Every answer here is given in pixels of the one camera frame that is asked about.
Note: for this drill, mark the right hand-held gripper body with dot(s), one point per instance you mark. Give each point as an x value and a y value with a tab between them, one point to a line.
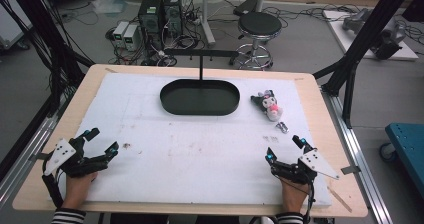
316	162

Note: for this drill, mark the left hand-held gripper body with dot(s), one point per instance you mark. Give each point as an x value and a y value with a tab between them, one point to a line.
60	154

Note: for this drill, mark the black hanger stand with tray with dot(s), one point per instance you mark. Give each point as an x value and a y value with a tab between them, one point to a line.
186	100

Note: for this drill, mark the person's left hand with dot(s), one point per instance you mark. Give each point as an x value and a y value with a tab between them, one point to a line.
76	190

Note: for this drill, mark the person's right hand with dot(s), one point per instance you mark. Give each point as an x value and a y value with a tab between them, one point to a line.
294	197

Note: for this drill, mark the thin wooden stick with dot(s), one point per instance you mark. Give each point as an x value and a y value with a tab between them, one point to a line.
340	199

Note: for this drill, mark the white foam board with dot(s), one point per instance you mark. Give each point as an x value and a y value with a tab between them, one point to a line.
200	157

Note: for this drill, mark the blue cart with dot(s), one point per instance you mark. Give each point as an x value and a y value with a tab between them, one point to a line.
408	150

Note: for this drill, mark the grey power supply unit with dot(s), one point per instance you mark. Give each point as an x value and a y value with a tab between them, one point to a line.
131	37
120	32

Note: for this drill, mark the white floor platform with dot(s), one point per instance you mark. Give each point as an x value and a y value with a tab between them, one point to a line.
343	40

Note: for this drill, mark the black round stool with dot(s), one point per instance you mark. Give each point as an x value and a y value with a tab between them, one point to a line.
260	23

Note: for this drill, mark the black computer tower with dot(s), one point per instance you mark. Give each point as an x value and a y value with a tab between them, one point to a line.
150	17
173	14

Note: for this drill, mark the clear plastic bag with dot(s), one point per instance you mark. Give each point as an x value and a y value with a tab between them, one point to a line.
108	2

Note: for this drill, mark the grey machine part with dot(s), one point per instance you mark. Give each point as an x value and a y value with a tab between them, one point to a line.
388	39

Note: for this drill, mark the black flat foot pedal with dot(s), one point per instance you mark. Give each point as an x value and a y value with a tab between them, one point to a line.
245	6

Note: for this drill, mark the white desk leg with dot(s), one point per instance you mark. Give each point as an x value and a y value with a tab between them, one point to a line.
206	14

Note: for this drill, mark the aluminium rail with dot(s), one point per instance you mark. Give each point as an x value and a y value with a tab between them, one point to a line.
361	157
26	150

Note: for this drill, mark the black metal frame strut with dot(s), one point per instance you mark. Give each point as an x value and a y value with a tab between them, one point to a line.
370	34
43	27

